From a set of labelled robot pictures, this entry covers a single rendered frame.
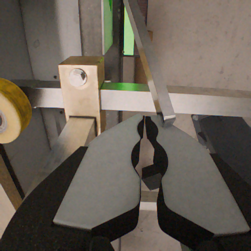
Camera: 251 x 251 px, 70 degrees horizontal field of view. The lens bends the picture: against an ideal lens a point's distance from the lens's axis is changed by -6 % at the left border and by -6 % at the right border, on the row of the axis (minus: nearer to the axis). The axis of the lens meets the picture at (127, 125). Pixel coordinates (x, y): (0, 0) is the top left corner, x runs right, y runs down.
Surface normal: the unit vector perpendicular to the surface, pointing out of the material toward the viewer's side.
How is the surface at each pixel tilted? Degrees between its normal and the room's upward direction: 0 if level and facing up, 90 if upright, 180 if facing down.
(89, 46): 0
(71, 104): 0
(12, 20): 90
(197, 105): 0
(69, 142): 90
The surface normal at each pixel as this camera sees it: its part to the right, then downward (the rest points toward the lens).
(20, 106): 0.96, -0.20
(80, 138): 0.03, -0.84
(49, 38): -0.05, 0.54
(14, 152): 1.00, 0.05
